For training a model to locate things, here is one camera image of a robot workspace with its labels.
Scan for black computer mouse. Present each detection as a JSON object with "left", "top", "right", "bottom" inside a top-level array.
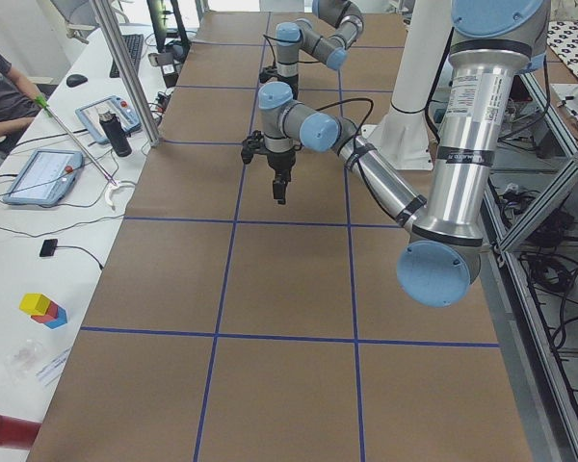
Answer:
[{"left": 66, "top": 74, "right": 88, "bottom": 88}]

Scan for teach pendant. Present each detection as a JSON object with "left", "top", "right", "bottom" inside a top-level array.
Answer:
[
  {"left": 74, "top": 95, "right": 144, "bottom": 145},
  {"left": 3, "top": 149, "right": 84, "bottom": 206}
]

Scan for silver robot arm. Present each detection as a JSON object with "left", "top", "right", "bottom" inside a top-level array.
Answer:
[
  {"left": 242, "top": 1, "right": 550, "bottom": 307},
  {"left": 272, "top": 0, "right": 364, "bottom": 99}
]

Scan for far teach pendant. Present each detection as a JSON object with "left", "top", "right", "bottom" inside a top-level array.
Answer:
[{"left": 74, "top": 95, "right": 144, "bottom": 145}]

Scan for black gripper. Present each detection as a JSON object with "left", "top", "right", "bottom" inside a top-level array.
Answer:
[{"left": 264, "top": 146, "right": 297, "bottom": 205}]

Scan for red cylinder object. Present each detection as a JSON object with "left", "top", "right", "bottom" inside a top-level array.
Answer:
[{"left": 0, "top": 415, "right": 41, "bottom": 450}]

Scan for white camera column base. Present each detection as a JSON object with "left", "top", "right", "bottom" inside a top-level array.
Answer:
[{"left": 367, "top": 0, "right": 452, "bottom": 170}]

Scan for aluminium frame post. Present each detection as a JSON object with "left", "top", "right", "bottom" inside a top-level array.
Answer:
[{"left": 90, "top": 0, "right": 160, "bottom": 147}]

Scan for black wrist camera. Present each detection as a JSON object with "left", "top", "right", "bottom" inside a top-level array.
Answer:
[{"left": 258, "top": 65, "right": 278, "bottom": 84}]

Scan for stacked colour blocks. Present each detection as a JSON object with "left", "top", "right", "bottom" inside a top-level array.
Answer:
[{"left": 19, "top": 293, "right": 67, "bottom": 329}]

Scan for black cylinder device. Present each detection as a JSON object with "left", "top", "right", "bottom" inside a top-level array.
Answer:
[{"left": 99, "top": 111, "right": 132, "bottom": 157}]

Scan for near teach pendant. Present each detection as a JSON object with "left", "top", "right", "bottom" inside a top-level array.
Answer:
[{"left": 3, "top": 149, "right": 84, "bottom": 206}]

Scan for black keyboard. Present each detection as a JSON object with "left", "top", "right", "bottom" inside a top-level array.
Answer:
[{"left": 109, "top": 34, "right": 145, "bottom": 78}]

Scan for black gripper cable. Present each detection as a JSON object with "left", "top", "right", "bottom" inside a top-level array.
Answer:
[{"left": 288, "top": 97, "right": 376, "bottom": 155}]

